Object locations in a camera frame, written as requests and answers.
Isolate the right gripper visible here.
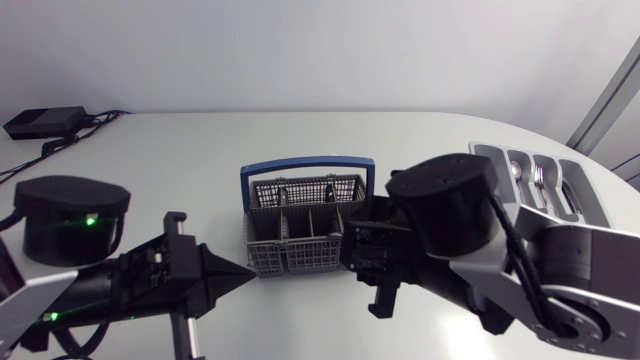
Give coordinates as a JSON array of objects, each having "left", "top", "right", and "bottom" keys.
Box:
[{"left": 340, "top": 194, "right": 427, "bottom": 320}]

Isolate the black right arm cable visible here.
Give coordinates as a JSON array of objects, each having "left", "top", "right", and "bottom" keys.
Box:
[{"left": 487, "top": 193, "right": 569, "bottom": 337}]

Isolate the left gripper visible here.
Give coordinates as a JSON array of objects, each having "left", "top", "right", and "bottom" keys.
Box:
[{"left": 116, "top": 211, "right": 258, "bottom": 360}]

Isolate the grey cutlery tray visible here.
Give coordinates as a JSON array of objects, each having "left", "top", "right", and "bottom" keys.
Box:
[{"left": 468, "top": 141, "right": 614, "bottom": 242}]

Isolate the blue cable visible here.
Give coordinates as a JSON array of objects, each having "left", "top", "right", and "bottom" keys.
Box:
[{"left": 91, "top": 109, "right": 133, "bottom": 122}]

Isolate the steel fork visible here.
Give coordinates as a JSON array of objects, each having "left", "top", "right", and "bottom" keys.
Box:
[{"left": 531, "top": 165, "right": 552, "bottom": 209}]

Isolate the steel spoon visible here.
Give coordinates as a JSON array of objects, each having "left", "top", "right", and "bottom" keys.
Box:
[{"left": 509, "top": 159, "right": 539, "bottom": 207}]

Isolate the steel knife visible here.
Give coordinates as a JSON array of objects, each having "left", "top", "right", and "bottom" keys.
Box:
[{"left": 560, "top": 179, "right": 584, "bottom": 216}]

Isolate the grey cutlery basket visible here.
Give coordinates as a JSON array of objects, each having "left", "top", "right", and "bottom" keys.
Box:
[{"left": 239, "top": 155, "right": 377, "bottom": 279}]

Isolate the black power brick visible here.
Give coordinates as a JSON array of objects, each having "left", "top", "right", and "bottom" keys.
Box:
[{"left": 2, "top": 105, "right": 89, "bottom": 142}]

